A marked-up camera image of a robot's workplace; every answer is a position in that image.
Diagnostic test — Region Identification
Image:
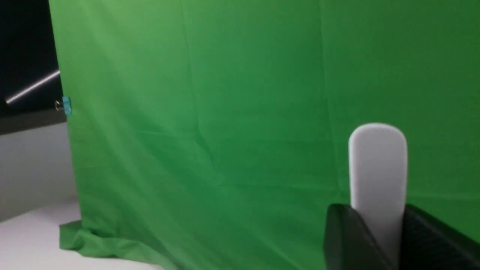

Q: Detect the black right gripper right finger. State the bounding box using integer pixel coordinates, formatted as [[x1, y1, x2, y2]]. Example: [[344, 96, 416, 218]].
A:
[[400, 204, 480, 270]]

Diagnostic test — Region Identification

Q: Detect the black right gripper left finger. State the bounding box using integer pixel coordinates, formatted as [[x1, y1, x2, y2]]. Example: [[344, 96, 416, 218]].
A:
[[323, 204, 394, 270]]

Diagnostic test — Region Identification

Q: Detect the green backdrop cloth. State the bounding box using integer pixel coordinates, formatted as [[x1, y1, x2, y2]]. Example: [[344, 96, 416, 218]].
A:
[[49, 0, 480, 270]]

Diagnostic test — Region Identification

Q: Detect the blue binder clip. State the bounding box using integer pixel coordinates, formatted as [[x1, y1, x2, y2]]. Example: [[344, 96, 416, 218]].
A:
[[54, 96, 72, 115]]

